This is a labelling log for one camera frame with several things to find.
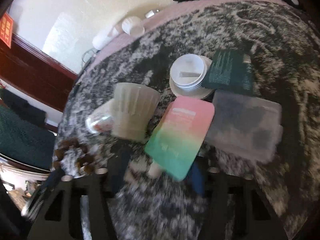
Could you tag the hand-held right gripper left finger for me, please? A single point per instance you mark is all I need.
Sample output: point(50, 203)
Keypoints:
point(117, 170)

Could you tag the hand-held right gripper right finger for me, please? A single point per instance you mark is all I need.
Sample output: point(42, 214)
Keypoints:
point(197, 177)

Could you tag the pink green gradient packet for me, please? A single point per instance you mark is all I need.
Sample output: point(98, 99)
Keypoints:
point(180, 135)

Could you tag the grey ribbed cup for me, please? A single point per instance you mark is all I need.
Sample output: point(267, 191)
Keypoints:
point(132, 110)

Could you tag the clear plastic box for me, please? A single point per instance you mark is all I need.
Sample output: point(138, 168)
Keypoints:
point(245, 125)

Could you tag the dark green packet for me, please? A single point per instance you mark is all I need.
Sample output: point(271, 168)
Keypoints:
point(227, 72)

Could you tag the translucent round jar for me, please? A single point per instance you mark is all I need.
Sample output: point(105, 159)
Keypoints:
point(187, 67)

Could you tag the small clear wrapped item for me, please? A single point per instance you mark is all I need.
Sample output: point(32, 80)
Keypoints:
point(100, 122)

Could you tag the dark green cloth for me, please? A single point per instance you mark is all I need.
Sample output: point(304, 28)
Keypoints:
point(22, 140)

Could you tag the white tissue roll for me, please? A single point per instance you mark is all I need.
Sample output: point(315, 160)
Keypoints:
point(102, 38)

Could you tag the dark wooden door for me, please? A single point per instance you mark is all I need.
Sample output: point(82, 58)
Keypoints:
point(30, 67)

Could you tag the black white marbled blanket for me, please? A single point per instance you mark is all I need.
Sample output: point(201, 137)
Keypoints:
point(275, 55)

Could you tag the white charger plug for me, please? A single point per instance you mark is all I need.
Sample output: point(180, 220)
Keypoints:
point(150, 13)

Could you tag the pink blanket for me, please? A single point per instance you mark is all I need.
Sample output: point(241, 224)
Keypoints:
point(175, 10)

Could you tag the red sign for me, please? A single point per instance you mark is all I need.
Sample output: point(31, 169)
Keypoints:
point(6, 30)

